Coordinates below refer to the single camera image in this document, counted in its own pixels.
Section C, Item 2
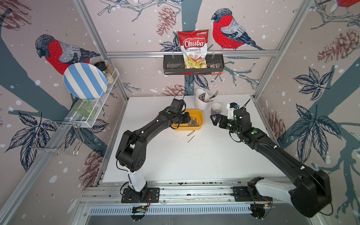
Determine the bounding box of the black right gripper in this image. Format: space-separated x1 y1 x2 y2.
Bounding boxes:
209 114 242 137

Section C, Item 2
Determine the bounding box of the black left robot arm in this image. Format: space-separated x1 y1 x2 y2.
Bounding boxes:
115 98 190 198

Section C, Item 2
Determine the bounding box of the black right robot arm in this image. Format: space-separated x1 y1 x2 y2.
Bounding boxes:
210 107 332 218

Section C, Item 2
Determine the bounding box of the yellow plastic storage box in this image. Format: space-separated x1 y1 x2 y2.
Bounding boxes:
171 109 203 131

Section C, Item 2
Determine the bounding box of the purple mug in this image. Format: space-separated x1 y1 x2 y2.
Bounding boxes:
211 103 223 115

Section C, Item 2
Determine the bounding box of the white cutlery holder cup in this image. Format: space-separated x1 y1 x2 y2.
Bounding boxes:
195 89 210 111

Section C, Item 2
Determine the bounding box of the metal fork in cup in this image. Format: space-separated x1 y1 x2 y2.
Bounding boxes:
207 90 218 102

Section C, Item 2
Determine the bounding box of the red Chuba chips bag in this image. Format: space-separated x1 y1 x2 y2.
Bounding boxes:
178 30 209 69

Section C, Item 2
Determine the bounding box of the dark lid spice jar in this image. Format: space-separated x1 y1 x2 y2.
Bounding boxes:
94 61 111 81

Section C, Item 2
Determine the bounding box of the green glass bowl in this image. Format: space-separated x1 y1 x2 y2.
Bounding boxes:
72 99 96 118

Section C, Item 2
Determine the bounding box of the blue white striped plate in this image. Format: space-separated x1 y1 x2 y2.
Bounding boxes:
63 62 108 100

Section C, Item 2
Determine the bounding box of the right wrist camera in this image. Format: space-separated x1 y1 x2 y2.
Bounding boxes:
226 103 239 120

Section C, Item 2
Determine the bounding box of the black wall basket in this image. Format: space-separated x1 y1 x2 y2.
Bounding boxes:
163 54 225 75

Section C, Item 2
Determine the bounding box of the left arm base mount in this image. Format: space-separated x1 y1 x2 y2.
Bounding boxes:
121 187 160 203

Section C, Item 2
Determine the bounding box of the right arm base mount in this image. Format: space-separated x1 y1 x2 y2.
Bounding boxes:
232 186 272 202

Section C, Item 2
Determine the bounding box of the clear wire dish rack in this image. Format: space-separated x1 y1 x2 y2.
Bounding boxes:
31 68 120 156

